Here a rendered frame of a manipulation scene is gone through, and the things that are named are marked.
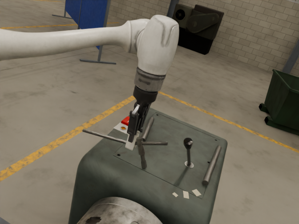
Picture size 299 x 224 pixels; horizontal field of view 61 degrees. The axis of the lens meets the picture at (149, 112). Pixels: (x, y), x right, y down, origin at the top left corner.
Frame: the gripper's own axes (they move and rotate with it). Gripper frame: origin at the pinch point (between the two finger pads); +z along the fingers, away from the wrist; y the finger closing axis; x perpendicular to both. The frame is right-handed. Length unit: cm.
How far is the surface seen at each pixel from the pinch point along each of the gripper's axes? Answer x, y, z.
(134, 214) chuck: 12.6, 18.9, 10.5
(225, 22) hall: -71, -980, 15
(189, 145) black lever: 18.6, -4.3, -4.7
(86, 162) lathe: -11.1, 9.2, 10.3
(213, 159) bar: 29.1, -20.6, 6.5
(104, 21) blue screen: -245, -398, 46
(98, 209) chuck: 1.6, 20.2, 14.4
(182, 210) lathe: 24.9, 9.1, 10.1
